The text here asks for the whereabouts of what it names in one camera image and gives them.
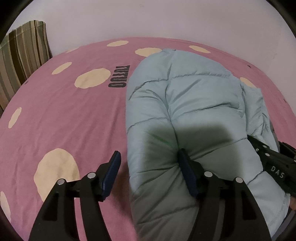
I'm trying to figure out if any light blue quilted puffer jacket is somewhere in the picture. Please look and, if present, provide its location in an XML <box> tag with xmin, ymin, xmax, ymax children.
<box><xmin>126</xmin><ymin>49</ymin><xmax>290</xmax><ymax>240</ymax></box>

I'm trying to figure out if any striped fabric headboard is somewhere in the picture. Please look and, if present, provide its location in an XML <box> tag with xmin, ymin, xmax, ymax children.
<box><xmin>0</xmin><ymin>20</ymin><xmax>52</xmax><ymax>113</ymax></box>

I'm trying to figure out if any pink polka dot bed sheet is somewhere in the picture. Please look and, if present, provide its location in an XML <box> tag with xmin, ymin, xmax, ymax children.
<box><xmin>1</xmin><ymin>38</ymin><xmax>295</xmax><ymax>240</ymax></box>

